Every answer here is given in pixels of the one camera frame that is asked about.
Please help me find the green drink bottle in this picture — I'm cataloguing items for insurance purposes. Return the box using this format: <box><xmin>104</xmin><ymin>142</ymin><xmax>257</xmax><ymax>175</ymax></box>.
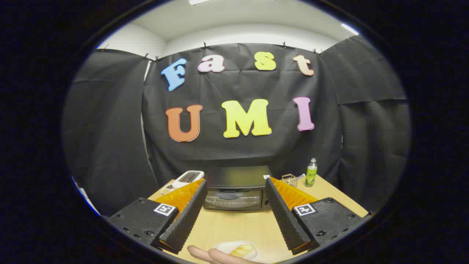
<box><xmin>305</xmin><ymin>158</ymin><xmax>318</xmax><ymax>188</ymax></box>

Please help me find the white pop-up toaster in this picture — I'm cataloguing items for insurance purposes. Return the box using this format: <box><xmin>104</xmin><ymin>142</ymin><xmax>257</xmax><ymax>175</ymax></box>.
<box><xmin>172</xmin><ymin>170</ymin><xmax>205</xmax><ymax>189</ymax></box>

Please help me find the clear glass container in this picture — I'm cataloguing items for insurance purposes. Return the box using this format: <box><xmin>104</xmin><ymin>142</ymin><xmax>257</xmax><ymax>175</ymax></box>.
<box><xmin>281</xmin><ymin>174</ymin><xmax>305</xmax><ymax>188</ymax></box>

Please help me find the small white plate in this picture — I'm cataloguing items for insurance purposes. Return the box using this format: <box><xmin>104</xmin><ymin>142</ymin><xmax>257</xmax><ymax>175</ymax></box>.
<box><xmin>214</xmin><ymin>241</ymin><xmax>258</xmax><ymax>261</ymax></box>

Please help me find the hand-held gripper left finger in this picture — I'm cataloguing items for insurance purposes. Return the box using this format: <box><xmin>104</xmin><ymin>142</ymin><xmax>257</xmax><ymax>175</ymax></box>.
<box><xmin>106</xmin><ymin>179</ymin><xmax>208</xmax><ymax>254</ymax></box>

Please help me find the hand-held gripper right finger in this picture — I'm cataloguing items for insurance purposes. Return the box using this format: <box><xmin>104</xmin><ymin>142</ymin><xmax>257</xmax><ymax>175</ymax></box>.
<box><xmin>265</xmin><ymin>177</ymin><xmax>369</xmax><ymax>255</ymax></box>

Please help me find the spiral bread roll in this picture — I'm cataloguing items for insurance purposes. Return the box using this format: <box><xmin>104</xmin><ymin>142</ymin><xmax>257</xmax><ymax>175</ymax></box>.
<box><xmin>229</xmin><ymin>245</ymin><xmax>254</xmax><ymax>258</ymax></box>

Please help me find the black toaster oven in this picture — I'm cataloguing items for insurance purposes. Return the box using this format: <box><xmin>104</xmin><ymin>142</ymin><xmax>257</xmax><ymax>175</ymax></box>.
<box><xmin>203</xmin><ymin>166</ymin><xmax>273</xmax><ymax>211</ymax></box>

